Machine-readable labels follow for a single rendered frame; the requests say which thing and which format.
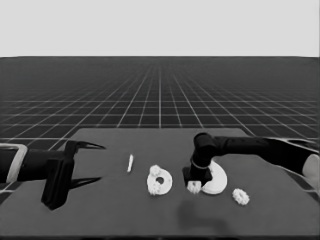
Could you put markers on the large thick white disc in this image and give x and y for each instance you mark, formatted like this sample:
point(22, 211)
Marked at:
point(218, 181)

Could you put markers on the white round carrier with pins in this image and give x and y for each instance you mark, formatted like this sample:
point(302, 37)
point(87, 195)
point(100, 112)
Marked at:
point(167, 183)

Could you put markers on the small thin white T-shaped piece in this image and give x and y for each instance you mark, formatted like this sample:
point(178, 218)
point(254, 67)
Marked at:
point(130, 164)

